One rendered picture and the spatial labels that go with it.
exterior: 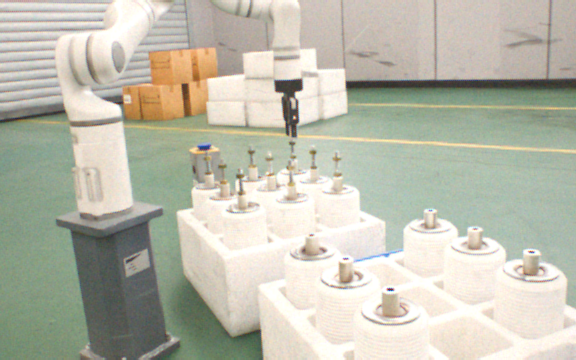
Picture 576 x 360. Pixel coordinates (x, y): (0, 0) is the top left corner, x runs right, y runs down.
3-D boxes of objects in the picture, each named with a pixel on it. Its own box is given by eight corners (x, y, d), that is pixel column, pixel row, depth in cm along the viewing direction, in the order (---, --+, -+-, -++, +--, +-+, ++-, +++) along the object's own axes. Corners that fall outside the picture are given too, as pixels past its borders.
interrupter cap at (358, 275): (335, 295, 75) (335, 291, 75) (312, 276, 82) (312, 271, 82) (382, 283, 78) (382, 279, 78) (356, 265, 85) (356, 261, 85)
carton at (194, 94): (210, 112, 527) (207, 80, 520) (192, 115, 509) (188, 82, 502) (188, 111, 545) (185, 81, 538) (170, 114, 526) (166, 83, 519)
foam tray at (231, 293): (231, 338, 114) (223, 258, 110) (183, 274, 149) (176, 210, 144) (386, 293, 130) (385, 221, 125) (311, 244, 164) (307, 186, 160)
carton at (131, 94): (150, 114, 542) (146, 83, 535) (165, 114, 528) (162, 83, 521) (125, 118, 520) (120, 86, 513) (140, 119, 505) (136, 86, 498)
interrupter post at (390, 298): (387, 319, 68) (387, 295, 67) (377, 311, 70) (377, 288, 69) (404, 314, 69) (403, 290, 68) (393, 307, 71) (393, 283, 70)
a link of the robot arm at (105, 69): (149, -8, 112) (105, -4, 113) (103, 42, 90) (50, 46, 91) (159, 35, 117) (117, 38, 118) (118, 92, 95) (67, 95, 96)
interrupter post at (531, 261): (530, 278, 76) (531, 256, 76) (517, 272, 79) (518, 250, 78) (543, 274, 77) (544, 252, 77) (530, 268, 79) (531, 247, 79)
